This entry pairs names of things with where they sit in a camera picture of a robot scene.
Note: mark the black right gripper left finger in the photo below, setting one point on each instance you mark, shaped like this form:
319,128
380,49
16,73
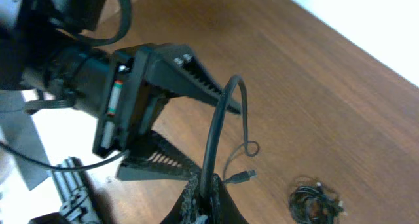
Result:
185,210

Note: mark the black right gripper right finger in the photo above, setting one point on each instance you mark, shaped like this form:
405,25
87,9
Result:
222,208

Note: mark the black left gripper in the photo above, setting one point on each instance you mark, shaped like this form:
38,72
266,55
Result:
113,89

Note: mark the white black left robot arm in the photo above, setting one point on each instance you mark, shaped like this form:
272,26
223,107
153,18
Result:
43,48

